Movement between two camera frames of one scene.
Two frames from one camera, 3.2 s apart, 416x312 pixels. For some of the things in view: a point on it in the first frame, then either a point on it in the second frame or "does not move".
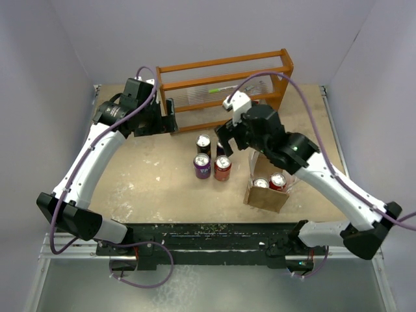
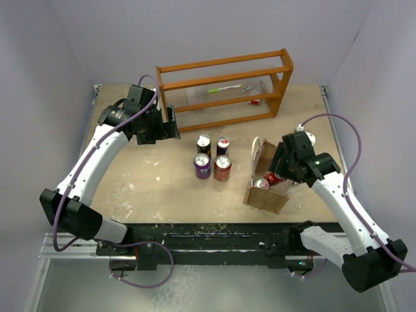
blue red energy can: (220, 149) does not move
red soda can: (222, 167) does not move
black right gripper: (227, 130) → (281, 153)
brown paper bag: (266, 199) does not move
